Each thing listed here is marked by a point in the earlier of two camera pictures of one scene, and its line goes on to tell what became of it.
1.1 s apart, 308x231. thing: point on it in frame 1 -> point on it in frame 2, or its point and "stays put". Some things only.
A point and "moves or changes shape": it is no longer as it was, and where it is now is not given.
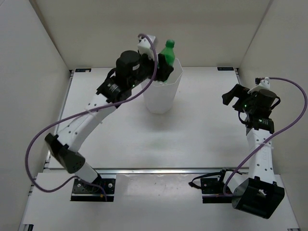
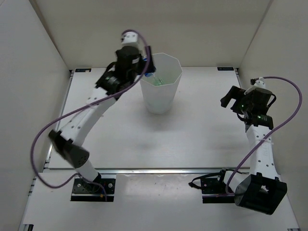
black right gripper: [238, 91] stays put
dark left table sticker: [83, 70] stays put
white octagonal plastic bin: [160, 96] stays put
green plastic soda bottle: [169, 52] moves or changes shape
